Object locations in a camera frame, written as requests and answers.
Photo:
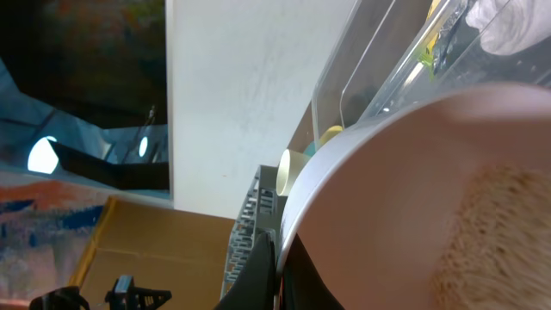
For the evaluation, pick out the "yellow-green plate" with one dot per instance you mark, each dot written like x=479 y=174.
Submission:
x=329 y=134

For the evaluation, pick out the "black stand in background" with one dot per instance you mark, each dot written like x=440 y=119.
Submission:
x=124 y=295

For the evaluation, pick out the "white tissue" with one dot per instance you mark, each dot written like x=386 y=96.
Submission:
x=508 y=27

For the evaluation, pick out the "cream white cup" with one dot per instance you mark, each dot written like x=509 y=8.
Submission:
x=289 y=167

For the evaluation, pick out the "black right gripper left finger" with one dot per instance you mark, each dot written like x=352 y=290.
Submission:
x=254 y=288

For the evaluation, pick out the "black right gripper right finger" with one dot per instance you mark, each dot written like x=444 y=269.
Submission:
x=302 y=286

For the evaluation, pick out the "white bowl with food residue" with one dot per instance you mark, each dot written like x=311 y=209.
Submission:
x=374 y=204

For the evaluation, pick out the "brown cardboard box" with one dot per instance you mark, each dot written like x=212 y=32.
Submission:
x=160 y=248

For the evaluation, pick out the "green orange snack wrapper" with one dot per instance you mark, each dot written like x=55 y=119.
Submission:
x=426 y=58

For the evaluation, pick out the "clear plastic waste bin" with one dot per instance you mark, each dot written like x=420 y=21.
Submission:
x=374 y=69

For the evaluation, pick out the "grey plastic dishwasher rack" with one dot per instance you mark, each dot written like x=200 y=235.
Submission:
x=261 y=212

